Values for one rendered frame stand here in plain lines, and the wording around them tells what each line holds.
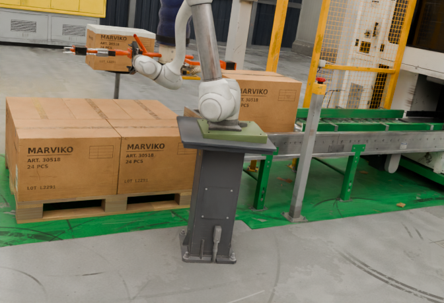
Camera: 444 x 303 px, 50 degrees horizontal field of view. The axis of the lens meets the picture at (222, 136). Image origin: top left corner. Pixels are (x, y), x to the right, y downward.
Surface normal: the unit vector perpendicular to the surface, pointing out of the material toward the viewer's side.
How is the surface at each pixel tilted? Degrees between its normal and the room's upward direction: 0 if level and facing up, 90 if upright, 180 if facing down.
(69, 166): 90
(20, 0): 90
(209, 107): 95
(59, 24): 90
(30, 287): 0
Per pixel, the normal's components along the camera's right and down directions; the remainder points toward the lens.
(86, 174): 0.46, 0.31
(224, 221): 0.14, 0.30
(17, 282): 0.14, -0.95
